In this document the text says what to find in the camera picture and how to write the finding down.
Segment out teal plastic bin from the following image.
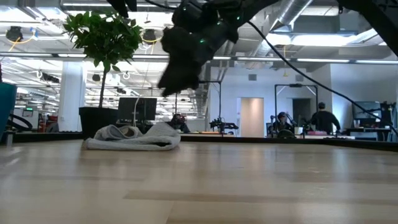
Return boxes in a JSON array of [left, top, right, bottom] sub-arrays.
[[0, 82, 18, 139]]

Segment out white cabinet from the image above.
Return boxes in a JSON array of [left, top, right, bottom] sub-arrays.
[[12, 107, 40, 131]]

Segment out person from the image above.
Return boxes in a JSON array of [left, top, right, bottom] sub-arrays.
[[310, 101, 342, 135], [271, 111, 297, 138], [169, 113, 191, 134]]

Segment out black aluminium table frame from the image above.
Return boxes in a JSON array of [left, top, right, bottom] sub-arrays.
[[0, 132, 398, 153]]

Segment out white pillar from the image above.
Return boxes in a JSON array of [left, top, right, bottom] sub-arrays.
[[58, 60, 88, 132]]

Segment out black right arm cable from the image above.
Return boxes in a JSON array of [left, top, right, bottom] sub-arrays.
[[247, 20, 398, 136]]

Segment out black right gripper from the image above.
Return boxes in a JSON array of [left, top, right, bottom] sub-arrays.
[[157, 26, 231, 98]]

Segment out grey waffle microfiber towel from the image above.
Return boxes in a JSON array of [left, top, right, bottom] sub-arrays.
[[82, 121, 182, 152]]

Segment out black background monitor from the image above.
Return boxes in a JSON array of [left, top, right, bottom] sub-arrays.
[[117, 96, 158, 123]]

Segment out black background robot arms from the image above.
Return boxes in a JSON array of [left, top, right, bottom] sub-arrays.
[[210, 117, 240, 134]]

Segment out silver ventilation duct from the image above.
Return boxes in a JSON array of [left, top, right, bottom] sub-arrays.
[[186, 60, 213, 114], [248, 0, 314, 68]]

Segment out black gantry frame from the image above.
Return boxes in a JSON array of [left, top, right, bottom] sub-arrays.
[[274, 83, 318, 135], [175, 80, 222, 133]]

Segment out black ceiling spotlight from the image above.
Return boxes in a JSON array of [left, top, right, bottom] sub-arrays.
[[6, 26, 24, 42], [142, 29, 158, 44]]

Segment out pale door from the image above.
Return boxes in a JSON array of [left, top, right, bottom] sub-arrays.
[[239, 96, 265, 138]]

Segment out grey background monitor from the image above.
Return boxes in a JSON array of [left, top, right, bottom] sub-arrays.
[[351, 100, 383, 121]]

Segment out green potted plant black pot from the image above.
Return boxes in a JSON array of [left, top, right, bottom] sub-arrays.
[[61, 10, 144, 141]]

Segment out long ceiling light strip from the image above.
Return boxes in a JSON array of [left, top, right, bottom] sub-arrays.
[[0, 52, 398, 65]]

